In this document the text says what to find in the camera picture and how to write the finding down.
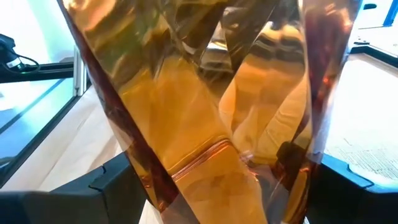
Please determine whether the amber faceted glass cup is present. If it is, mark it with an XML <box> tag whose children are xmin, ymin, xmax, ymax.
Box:
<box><xmin>57</xmin><ymin>0</ymin><xmax>363</xmax><ymax>224</ymax></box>

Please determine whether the grey woven placemat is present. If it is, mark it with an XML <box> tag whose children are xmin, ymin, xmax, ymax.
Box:
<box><xmin>323</xmin><ymin>53</ymin><xmax>398</xmax><ymax>188</ymax></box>

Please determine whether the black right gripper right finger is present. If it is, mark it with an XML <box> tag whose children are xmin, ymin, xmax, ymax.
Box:
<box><xmin>305</xmin><ymin>153</ymin><xmax>398</xmax><ymax>224</ymax></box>

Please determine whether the silver aluminium post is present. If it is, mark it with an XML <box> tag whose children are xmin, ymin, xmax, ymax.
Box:
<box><xmin>72</xmin><ymin>45</ymin><xmax>88</xmax><ymax>96</ymax></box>

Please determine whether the black frame rail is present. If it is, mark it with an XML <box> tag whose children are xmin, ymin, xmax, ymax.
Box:
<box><xmin>0</xmin><ymin>61</ymin><xmax>75</xmax><ymax>84</ymax></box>

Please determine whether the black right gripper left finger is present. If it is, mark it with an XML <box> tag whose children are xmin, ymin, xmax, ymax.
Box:
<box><xmin>0</xmin><ymin>151</ymin><xmax>147</xmax><ymax>224</ymax></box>

